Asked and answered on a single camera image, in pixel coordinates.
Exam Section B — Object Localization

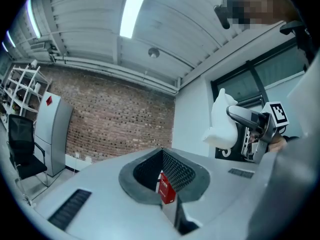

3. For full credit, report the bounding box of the grey refrigerator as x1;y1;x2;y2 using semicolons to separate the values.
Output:
33;91;74;178

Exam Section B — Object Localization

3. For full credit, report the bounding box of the black framed window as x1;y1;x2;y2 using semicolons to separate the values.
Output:
210;37;312;111

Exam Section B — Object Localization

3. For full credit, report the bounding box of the person's head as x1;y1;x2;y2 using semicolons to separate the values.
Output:
232;0;301;27

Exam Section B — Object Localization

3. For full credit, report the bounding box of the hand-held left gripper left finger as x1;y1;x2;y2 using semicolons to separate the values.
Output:
34;147;181;240

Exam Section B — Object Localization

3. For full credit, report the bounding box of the white air conditioner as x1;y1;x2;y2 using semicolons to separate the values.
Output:
29;41;46;52

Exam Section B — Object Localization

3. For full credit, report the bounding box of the black head camera mount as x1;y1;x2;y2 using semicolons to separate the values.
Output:
213;0;240;30

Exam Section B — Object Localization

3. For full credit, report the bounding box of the white shelf rack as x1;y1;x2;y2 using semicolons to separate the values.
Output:
0;64;53;125

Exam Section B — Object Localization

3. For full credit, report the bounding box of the black office chair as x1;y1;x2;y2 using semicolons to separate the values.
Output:
6;113;51;188

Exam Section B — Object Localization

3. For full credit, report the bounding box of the grey ceiling pipe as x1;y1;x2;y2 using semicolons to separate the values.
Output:
48;54;180;95

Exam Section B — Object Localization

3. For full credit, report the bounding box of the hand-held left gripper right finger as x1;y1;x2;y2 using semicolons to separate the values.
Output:
161;147;266;235

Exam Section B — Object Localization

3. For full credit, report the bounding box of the person's right hand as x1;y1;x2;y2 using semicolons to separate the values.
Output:
268;134;288;152

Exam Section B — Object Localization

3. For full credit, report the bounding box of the red box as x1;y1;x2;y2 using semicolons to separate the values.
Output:
157;172;177;205

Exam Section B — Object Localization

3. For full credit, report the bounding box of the round ceiling fixture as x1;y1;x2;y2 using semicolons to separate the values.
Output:
147;47;161;59

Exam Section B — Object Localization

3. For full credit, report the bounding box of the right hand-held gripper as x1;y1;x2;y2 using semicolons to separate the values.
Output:
226;101;290;164

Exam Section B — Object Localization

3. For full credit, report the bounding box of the long ceiling light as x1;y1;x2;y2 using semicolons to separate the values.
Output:
6;30;17;49
25;0;42;40
119;0;152;39

